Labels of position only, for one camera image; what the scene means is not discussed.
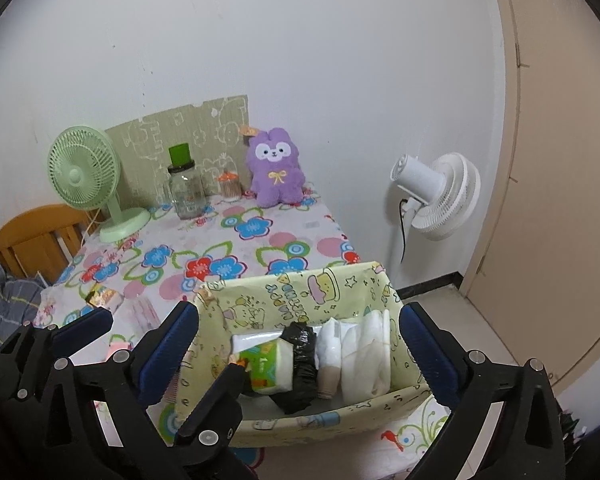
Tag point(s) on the green tissue pack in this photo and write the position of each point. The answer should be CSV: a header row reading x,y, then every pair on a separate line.
x,y
267,367

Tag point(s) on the orange hang tag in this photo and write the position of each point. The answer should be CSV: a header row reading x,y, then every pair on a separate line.
x,y
247,130

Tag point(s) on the purple plush bunny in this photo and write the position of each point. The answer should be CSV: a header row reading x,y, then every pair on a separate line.
x,y
277,180

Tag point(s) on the beige door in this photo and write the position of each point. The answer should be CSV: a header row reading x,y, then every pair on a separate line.
x,y
570,185

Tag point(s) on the small jar orange lid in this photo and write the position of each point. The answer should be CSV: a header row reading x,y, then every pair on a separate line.
x,y
230,190

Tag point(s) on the white diaper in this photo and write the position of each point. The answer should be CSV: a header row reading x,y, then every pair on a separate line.
x,y
365,360

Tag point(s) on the clear white pad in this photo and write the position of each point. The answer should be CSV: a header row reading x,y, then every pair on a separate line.
x,y
330,342

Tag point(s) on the wooden chair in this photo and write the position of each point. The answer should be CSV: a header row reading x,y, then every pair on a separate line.
x,y
30,240

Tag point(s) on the green desk fan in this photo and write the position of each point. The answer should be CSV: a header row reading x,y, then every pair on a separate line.
x,y
80,172

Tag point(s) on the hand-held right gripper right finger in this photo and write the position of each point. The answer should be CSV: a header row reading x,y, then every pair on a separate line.
x,y
430,355

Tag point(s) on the glass jar green lid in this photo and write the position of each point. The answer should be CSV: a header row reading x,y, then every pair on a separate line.
x,y
185,195

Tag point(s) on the grey plaid blanket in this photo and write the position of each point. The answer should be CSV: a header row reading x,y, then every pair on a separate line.
x,y
10,300

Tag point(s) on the white standing fan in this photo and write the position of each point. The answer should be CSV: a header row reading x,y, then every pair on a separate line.
x,y
445,195

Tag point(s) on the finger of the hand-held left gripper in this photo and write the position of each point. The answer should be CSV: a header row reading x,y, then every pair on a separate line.
x,y
215,400
85,327

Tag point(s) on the clear plastic bag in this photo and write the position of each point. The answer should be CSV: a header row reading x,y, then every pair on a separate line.
x,y
142,312

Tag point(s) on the black plastic bag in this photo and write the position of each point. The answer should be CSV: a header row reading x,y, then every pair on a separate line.
x,y
300,360

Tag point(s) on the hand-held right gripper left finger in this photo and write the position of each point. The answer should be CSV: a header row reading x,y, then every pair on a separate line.
x,y
167,355

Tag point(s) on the green patterned board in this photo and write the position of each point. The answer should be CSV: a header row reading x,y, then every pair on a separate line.
x,y
200,120

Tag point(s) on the yellow cartoon print storage box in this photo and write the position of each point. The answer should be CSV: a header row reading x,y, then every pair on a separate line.
x,y
260,305

